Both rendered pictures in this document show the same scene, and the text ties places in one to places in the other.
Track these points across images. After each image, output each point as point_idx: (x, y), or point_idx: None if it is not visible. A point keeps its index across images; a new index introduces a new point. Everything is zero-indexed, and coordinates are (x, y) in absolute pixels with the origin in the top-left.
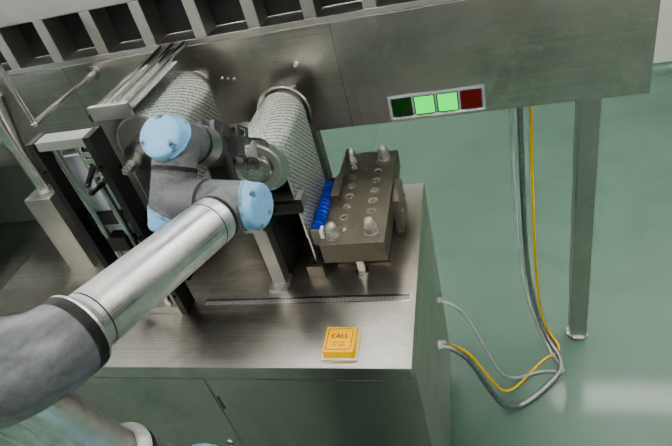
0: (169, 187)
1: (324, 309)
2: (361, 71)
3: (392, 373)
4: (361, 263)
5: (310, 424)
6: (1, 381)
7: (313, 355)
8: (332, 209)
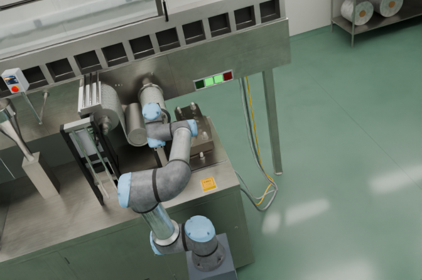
0: (157, 129)
1: (193, 175)
2: (181, 71)
3: (233, 188)
4: (201, 153)
5: None
6: (178, 179)
7: (198, 192)
8: None
